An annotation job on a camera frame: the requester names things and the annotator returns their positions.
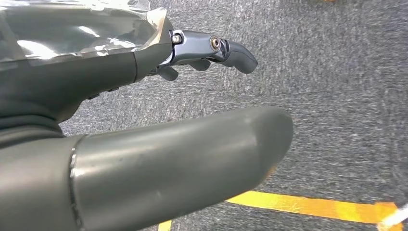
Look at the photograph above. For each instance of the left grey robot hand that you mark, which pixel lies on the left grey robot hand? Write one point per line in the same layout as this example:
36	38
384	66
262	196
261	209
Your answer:
159	165

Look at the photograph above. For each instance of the yellow floor tape corner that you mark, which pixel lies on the yellow floor tape corner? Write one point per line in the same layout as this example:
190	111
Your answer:
302	205

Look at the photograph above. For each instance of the white plastic strip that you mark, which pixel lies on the white plastic strip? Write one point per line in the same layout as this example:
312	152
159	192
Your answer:
395	218

